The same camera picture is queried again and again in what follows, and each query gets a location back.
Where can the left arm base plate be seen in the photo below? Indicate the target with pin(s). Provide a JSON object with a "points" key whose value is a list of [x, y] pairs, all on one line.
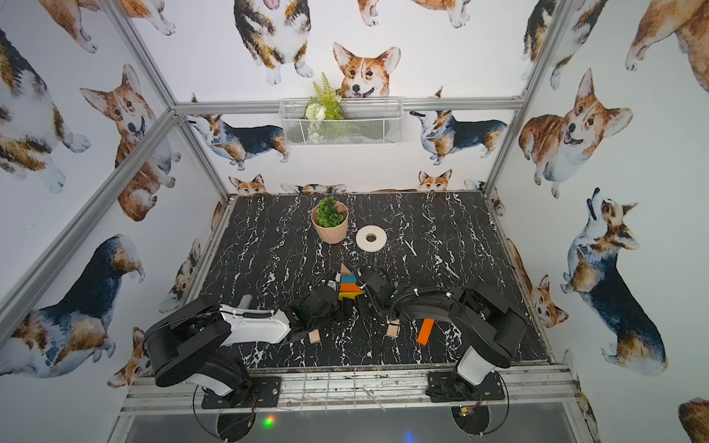
{"points": [[261, 392]]}

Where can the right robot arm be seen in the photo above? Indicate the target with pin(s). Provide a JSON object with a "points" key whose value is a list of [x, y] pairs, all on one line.
{"points": [[491, 326]]}

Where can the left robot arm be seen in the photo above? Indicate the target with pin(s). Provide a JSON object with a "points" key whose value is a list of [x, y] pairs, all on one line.
{"points": [[183, 347]]}

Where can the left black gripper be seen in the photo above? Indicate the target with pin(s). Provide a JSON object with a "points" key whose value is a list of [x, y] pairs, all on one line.
{"points": [[325, 296]]}

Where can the white wire wall basket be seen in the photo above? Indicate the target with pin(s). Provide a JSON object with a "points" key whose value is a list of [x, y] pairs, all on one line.
{"points": [[347, 123]]}

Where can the white tape roll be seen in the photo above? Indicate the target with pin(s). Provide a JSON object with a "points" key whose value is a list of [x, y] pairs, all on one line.
{"points": [[371, 238]]}

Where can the small natural wood block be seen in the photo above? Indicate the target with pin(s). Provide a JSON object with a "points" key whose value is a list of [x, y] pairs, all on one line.
{"points": [[314, 337]]}

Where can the orange long block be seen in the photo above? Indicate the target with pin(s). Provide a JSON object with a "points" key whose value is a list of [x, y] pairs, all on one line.
{"points": [[349, 288], [425, 332]]}

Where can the green fern with white flower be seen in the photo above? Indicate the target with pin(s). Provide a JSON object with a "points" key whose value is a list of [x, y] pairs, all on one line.
{"points": [[324, 114]]}

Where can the pink potted green plant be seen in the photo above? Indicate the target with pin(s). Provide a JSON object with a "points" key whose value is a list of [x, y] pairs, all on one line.
{"points": [[330, 219]]}

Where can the yellow long block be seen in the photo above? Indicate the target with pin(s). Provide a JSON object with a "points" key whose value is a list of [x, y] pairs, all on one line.
{"points": [[349, 295]]}

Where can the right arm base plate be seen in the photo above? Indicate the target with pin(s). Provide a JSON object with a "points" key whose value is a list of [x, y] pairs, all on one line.
{"points": [[451, 387]]}

